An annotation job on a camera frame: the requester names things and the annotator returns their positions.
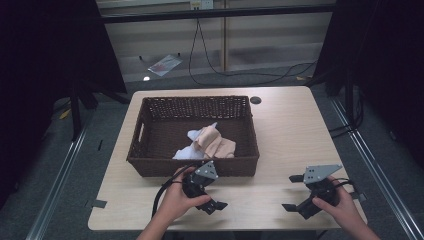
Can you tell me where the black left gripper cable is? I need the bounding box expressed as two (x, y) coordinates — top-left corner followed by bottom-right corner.
(151, 163), (198, 218)

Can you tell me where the black metal stand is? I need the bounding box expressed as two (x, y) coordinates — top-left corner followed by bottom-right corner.
(69, 79), (132, 142)

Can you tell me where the black curtain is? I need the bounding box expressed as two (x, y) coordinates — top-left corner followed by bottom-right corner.
(0, 0), (128, 209)
(314, 0), (424, 171)

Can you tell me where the clear plastic bag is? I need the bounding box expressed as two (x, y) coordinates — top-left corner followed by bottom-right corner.
(147, 54), (184, 78)

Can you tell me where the brown wicker basket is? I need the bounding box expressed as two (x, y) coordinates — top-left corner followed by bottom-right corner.
(126, 95), (261, 178)

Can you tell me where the beige cloth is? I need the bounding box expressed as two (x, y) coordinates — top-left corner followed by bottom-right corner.
(193, 124), (237, 160)

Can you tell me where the person's right hand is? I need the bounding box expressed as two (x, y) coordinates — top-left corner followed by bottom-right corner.
(311, 176), (361, 228)

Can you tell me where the long black floor cable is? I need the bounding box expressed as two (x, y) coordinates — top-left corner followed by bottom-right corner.
(187, 18), (318, 86)

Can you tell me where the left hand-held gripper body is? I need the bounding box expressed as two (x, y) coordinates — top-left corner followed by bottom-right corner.
(181, 160), (220, 205)

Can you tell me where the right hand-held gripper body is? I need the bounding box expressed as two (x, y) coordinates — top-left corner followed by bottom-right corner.
(297, 164), (344, 220)

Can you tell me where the person's left hand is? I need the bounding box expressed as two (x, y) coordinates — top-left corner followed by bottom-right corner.
(159, 167), (213, 223)

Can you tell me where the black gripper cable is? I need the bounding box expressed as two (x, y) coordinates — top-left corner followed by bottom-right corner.
(333, 177), (357, 195)
(151, 163), (198, 218)

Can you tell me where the metal floor rail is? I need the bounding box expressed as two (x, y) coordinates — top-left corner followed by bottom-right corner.
(25, 124), (89, 240)
(329, 95), (424, 240)

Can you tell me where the black horizontal bar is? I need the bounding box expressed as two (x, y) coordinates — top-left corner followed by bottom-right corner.
(99, 3), (338, 24)

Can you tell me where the white cloth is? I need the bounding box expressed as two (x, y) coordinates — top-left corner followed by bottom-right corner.
(172, 121), (219, 161)

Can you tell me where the white wall outlet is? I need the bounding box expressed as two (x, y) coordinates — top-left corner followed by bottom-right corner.
(189, 0), (214, 10)

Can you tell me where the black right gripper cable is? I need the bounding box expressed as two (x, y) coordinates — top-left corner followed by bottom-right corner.
(333, 177), (357, 195)

